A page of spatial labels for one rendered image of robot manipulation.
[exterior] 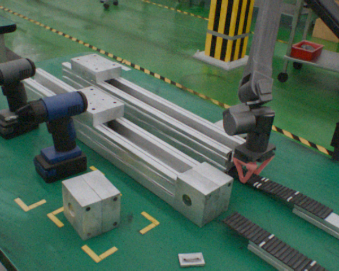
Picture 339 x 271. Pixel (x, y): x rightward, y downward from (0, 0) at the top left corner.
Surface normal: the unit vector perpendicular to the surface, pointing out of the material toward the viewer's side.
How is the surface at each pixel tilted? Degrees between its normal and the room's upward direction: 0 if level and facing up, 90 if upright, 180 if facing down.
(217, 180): 0
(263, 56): 40
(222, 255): 0
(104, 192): 0
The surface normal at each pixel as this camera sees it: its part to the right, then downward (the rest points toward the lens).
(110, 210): 0.60, 0.44
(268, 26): 0.32, -0.26
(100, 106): 0.07, -0.87
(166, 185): -0.71, 0.29
